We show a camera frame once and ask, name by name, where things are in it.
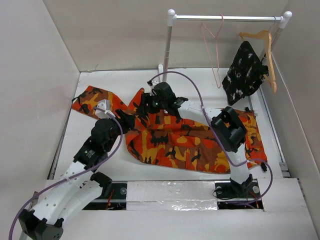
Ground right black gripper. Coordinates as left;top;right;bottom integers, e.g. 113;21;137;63
136;92;168;115

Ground orange camouflage trousers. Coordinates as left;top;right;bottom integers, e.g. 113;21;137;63
71;85;268;174

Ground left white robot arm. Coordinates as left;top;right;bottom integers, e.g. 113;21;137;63
18;108;136;240

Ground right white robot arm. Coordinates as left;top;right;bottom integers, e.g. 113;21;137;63
142;80;253;198

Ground wooden clothes hanger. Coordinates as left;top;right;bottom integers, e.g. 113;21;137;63
238;30;277;94

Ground white metal clothes rack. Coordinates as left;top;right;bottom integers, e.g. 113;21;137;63
158;9;293;82

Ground black white patterned garment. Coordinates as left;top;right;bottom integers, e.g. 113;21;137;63
222;41;269;106

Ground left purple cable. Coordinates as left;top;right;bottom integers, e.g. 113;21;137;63
8;106;124;240

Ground purple cable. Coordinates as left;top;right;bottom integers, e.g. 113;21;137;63
147;71;274;208
8;106;124;240

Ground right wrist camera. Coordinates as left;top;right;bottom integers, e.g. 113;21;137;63
147;79;160;90

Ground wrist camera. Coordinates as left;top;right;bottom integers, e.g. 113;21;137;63
147;79;160;90
94;99;115;119

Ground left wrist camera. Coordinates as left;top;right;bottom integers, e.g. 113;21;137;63
94;99;115;119

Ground pink wire hanger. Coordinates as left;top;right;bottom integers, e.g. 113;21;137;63
201;14;224;89

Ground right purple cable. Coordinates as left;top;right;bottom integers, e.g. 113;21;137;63
147;71;274;208

